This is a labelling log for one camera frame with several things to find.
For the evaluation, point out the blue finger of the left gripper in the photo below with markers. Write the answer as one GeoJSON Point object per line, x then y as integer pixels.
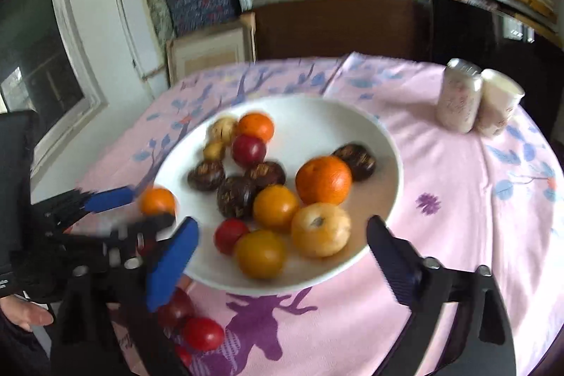
{"type": "Point", "coordinates": [110, 199]}
{"type": "Point", "coordinates": [151, 225]}

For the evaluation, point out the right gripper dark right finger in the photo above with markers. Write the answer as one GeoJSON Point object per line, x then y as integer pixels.
{"type": "Point", "coordinates": [397, 259]}

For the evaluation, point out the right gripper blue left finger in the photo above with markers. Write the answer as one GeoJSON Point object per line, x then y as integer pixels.
{"type": "Point", "coordinates": [166, 270]}

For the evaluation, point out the small orange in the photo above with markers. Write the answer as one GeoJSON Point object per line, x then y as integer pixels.
{"type": "Point", "coordinates": [157, 200]}

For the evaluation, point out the red plum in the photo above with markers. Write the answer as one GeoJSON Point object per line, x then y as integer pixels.
{"type": "Point", "coordinates": [179, 308]}
{"type": "Point", "coordinates": [247, 150]}

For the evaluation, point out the small red tomato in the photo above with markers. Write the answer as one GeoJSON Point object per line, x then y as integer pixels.
{"type": "Point", "coordinates": [228, 233]}

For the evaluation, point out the pale yellow apple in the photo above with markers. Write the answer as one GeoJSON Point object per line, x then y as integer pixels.
{"type": "Point", "coordinates": [320, 230]}

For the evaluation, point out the brown round pear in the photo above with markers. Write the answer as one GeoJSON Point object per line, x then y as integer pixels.
{"type": "Point", "coordinates": [214, 151]}

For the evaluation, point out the large orange mandarin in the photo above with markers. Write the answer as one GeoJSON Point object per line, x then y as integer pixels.
{"type": "Point", "coordinates": [326, 179]}

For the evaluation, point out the striped cream pepino melon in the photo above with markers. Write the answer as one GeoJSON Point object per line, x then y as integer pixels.
{"type": "Point", "coordinates": [224, 129]}

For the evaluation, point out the red plum front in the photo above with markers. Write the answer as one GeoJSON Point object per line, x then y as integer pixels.
{"type": "Point", "coordinates": [247, 150]}

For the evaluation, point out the person's left hand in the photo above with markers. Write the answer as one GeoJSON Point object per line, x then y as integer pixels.
{"type": "Point", "coordinates": [26, 315]}

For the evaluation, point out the pink deer pattern tablecloth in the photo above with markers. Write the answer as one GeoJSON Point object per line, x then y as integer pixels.
{"type": "Point", "coordinates": [468, 200]}

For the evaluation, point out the white round plate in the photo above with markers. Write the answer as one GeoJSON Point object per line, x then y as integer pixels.
{"type": "Point", "coordinates": [265, 262]}

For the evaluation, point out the pink drink can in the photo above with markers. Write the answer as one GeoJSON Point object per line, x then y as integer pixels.
{"type": "Point", "coordinates": [460, 96]}

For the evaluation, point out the white board leaning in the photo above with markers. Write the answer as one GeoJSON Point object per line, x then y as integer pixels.
{"type": "Point", "coordinates": [146, 52]}

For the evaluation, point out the white paper cup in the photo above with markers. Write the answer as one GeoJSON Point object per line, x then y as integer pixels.
{"type": "Point", "coordinates": [500, 97]}

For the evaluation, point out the framed picture leaning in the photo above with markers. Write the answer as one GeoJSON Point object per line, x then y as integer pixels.
{"type": "Point", "coordinates": [211, 47]}

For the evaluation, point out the dark wooden cabinet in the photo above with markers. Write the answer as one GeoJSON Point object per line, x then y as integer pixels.
{"type": "Point", "coordinates": [334, 28]}

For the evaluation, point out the window with white frame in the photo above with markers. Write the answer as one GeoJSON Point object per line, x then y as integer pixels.
{"type": "Point", "coordinates": [45, 68]}

